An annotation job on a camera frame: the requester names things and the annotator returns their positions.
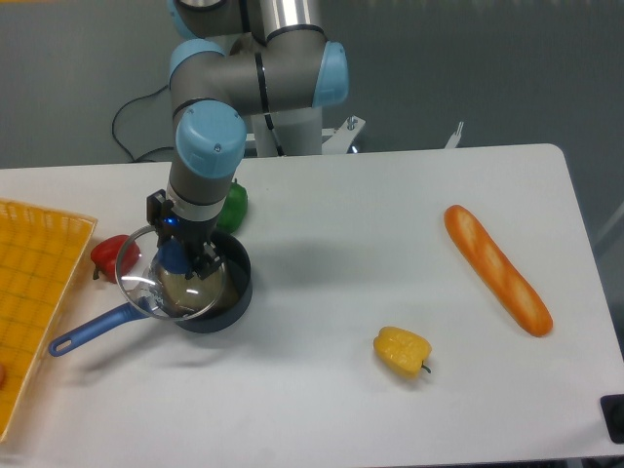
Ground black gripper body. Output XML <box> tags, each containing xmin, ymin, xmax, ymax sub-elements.
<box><xmin>146</xmin><ymin>189</ymin><xmax>220</xmax><ymax>266</ymax></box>

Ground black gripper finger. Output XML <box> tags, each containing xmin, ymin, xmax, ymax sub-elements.
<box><xmin>184</xmin><ymin>253</ymin><xmax>205</xmax><ymax>281</ymax></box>
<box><xmin>199</xmin><ymin>243</ymin><xmax>223</xmax><ymax>279</ymax></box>

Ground dark blue saucepan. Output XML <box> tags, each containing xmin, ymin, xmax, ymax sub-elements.
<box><xmin>48</xmin><ymin>226</ymin><xmax>253</xmax><ymax>357</ymax></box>

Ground glass lid blue knob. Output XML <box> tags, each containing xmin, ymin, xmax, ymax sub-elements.
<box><xmin>114</xmin><ymin>225</ymin><xmax>227</xmax><ymax>322</ymax></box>

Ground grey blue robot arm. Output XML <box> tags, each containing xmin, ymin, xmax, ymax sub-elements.
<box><xmin>147</xmin><ymin>1</ymin><xmax>349</xmax><ymax>279</ymax></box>

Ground bread slice in pot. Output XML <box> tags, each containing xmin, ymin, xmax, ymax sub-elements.
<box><xmin>154</xmin><ymin>263</ymin><xmax>239</xmax><ymax>317</ymax></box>

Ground green bell pepper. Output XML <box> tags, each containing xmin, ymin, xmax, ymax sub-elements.
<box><xmin>217</xmin><ymin>179</ymin><xmax>249</xmax><ymax>234</ymax></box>

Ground red bell pepper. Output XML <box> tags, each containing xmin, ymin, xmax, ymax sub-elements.
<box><xmin>91</xmin><ymin>234</ymin><xmax>140</xmax><ymax>284</ymax></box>

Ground yellow woven basket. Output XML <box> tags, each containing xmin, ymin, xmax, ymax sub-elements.
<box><xmin>1</xmin><ymin>199</ymin><xmax>98</xmax><ymax>442</ymax></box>

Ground yellow bell pepper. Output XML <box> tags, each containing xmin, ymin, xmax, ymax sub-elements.
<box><xmin>372</xmin><ymin>327</ymin><xmax>432</xmax><ymax>379</ymax></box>

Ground orange baguette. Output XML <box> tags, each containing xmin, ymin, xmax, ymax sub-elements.
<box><xmin>444</xmin><ymin>205</ymin><xmax>554</xmax><ymax>337</ymax></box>

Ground black corner device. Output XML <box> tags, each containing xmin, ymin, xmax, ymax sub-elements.
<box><xmin>600</xmin><ymin>394</ymin><xmax>624</xmax><ymax>445</ymax></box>

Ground black floor cable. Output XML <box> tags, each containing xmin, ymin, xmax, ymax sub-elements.
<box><xmin>111</xmin><ymin>85</ymin><xmax>173</xmax><ymax>163</ymax></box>

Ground white metal bracket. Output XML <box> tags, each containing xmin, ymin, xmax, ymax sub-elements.
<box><xmin>445</xmin><ymin>121</ymin><xmax>464</xmax><ymax>149</ymax></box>

